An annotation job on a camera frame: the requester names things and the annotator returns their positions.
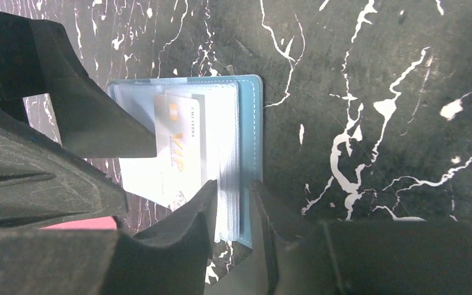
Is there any blue leather card holder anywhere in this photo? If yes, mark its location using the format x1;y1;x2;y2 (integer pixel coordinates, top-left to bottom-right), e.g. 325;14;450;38
107;74;263;246

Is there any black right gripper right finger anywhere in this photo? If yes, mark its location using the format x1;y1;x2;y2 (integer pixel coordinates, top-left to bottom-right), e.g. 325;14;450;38
250;181;472;294

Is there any pink plastic tray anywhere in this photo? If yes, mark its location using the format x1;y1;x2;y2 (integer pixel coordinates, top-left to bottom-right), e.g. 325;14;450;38
42;216;118;230

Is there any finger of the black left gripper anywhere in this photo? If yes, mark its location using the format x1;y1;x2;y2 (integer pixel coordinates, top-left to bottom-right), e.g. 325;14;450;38
0;12;156;158
0;110;128;228

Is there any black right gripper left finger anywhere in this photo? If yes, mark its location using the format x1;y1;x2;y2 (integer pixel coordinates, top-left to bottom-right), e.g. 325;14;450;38
0;180;218;294

